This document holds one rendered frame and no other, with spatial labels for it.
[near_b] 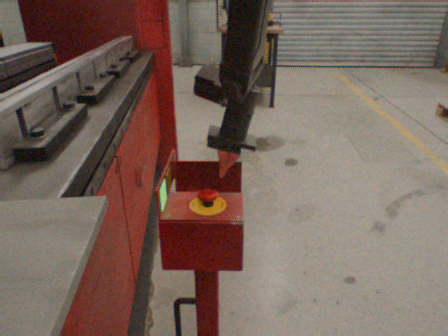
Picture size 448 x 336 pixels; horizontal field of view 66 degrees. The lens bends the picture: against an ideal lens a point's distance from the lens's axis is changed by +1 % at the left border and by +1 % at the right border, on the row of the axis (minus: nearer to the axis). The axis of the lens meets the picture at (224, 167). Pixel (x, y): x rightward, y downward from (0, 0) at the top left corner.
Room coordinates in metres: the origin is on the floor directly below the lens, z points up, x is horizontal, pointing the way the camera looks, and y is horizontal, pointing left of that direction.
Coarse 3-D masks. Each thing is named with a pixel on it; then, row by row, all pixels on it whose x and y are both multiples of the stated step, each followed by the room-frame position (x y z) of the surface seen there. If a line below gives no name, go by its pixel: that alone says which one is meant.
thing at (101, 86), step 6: (96, 78) 1.20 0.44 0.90; (108, 78) 1.20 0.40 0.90; (114, 78) 1.25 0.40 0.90; (90, 84) 1.10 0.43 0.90; (96, 84) 1.10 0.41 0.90; (102, 84) 1.10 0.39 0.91; (108, 84) 1.15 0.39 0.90; (84, 90) 1.01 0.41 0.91; (96, 90) 1.01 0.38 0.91; (102, 90) 1.05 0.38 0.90; (108, 90) 1.13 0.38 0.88; (78, 96) 0.96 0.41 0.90; (84, 96) 0.96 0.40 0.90; (90, 96) 0.97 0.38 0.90; (96, 96) 0.97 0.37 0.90; (102, 96) 1.04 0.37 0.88; (78, 102) 0.96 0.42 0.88; (84, 102) 0.96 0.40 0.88; (90, 102) 0.97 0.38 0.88; (96, 102) 0.97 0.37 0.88
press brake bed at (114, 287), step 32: (128, 128) 1.08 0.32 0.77; (128, 160) 0.98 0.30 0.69; (96, 192) 0.62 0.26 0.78; (128, 192) 0.92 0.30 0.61; (128, 224) 0.86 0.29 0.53; (96, 256) 0.54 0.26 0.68; (128, 256) 0.80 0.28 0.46; (96, 288) 0.51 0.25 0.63; (128, 288) 0.75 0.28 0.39; (96, 320) 0.48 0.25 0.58; (128, 320) 0.69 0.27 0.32
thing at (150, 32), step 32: (32, 0) 2.19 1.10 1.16; (64, 0) 2.21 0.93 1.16; (96, 0) 2.23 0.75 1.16; (128, 0) 2.25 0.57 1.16; (160, 0) 2.27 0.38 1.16; (32, 32) 2.19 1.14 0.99; (64, 32) 2.21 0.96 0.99; (96, 32) 2.23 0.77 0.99; (128, 32) 2.25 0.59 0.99; (160, 32) 2.27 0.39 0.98; (160, 64) 2.27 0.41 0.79; (160, 96) 2.26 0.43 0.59; (160, 128) 2.26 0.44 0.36; (160, 160) 2.26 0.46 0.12
